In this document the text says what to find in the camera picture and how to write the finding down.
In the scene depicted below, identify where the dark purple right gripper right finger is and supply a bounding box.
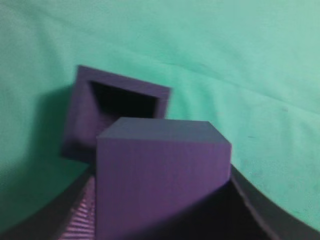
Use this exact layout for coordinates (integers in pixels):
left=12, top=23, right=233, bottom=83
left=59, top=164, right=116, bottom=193
left=174, top=164, right=320, bottom=240

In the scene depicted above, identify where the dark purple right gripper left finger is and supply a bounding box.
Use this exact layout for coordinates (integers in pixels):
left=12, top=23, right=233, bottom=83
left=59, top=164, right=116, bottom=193
left=0, top=166, right=96, bottom=240

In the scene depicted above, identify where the dark purple cube block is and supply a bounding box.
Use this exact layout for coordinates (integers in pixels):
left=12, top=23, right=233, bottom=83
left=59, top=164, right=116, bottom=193
left=95, top=117, right=232, bottom=240

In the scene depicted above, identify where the purple cube groove holder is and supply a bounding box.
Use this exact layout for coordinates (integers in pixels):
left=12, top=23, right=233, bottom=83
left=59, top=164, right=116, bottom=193
left=60, top=65, right=172, bottom=164

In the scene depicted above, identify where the green table cloth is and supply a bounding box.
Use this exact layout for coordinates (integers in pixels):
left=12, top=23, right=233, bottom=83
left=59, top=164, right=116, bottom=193
left=0, top=0, right=320, bottom=231

